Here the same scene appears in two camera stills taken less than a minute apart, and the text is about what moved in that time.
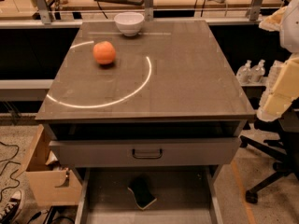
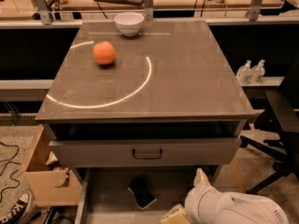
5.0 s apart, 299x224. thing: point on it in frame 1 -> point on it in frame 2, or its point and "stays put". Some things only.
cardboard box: [49, 182] stays put
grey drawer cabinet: [151, 110] stays put
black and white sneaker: [8, 214] -> [20, 212]
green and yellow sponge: [140, 188] stays put
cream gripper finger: [274, 21] -> [202, 202]
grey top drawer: [198, 152] stays put
